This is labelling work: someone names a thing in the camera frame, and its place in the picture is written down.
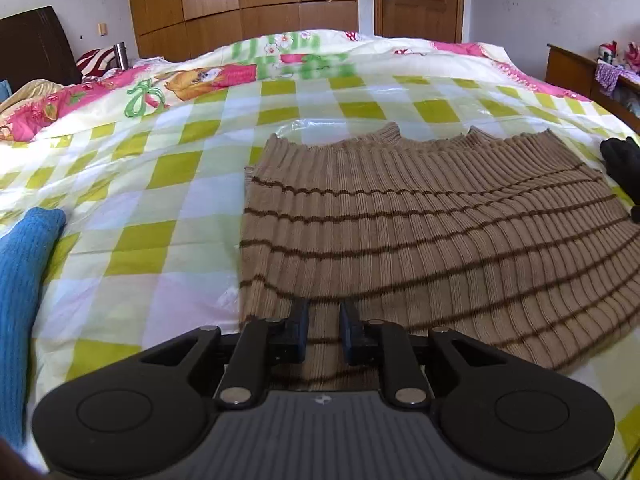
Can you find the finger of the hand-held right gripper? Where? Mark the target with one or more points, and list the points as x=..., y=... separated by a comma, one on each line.
x=622, y=170

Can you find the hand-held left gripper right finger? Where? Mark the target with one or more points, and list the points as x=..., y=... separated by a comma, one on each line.
x=350, y=332

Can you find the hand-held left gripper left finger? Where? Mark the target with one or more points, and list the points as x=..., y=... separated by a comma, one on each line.
x=298, y=330

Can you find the tan striped ribbed sweater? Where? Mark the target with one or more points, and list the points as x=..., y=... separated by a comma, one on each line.
x=425, y=240

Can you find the purple patterned cloth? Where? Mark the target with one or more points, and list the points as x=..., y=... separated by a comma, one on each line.
x=607, y=76

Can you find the wooden desk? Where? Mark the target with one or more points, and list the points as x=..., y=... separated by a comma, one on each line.
x=570, y=67

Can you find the checkered floral bed quilt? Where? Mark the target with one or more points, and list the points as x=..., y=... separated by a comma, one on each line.
x=175, y=170

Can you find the blue knitted cloth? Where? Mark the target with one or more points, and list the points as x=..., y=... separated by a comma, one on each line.
x=25, y=300

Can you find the metal bottle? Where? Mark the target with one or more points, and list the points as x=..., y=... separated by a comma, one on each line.
x=121, y=55

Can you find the red white striped pillow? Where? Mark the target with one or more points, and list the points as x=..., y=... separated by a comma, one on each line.
x=97, y=62

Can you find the wooden wardrobe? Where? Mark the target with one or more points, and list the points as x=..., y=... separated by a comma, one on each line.
x=240, y=0

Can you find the yellow cloth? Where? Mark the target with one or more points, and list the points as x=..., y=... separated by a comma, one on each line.
x=32, y=94

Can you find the dark wooden headboard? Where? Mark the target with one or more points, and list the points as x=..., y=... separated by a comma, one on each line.
x=35, y=45

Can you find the wall socket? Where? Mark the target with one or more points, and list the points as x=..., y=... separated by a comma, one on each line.
x=103, y=29

